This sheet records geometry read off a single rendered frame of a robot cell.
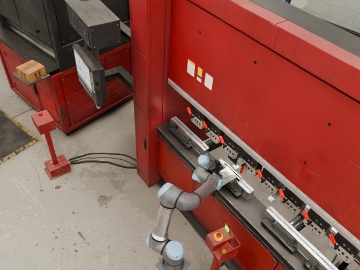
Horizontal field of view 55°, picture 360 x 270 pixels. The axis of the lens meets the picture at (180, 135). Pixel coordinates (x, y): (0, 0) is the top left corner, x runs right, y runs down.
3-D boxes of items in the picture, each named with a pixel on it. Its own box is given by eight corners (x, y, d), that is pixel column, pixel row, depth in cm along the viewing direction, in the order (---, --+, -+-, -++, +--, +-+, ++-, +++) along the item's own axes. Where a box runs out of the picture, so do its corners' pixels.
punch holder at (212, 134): (205, 134, 280) (207, 118, 269) (212, 129, 284) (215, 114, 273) (217, 144, 272) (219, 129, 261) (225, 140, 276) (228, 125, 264)
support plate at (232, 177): (196, 177, 271) (196, 176, 270) (221, 163, 283) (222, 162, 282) (211, 193, 261) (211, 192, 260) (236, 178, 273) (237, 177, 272)
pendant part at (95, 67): (77, 80, 313) (71, 44, 288) (90, 76, 318) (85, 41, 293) (97, 107, 287) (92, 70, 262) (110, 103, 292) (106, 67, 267)
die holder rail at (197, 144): (170, 125, 330) (170, 118, 323) (175, 123, 332) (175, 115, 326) (202, 157, 302) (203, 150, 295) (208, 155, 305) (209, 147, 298)
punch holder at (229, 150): (221, 148, 269) (224, 133, 258) (229, 144, 273) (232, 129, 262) (234, 160, 261) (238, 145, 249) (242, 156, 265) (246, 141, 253)
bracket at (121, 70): (99, 78, 334) (98, 72, 329) (121, 70, 345) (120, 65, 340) (119, 99, 311) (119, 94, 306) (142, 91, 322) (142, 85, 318)
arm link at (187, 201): (194, 204, 201) (225, 177, 242) (179, 196, 205) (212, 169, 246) (189, 220, 205) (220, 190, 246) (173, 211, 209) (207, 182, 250)
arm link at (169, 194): (160, 259, 230) (178, 196, 204) (142, 247, 235) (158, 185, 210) (170, 249, 239) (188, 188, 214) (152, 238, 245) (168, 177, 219)
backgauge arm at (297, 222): (279, 233, 267) (284, 223, 258) (329, 195, 297) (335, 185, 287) (287, 240, 263) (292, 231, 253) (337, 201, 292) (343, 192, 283)
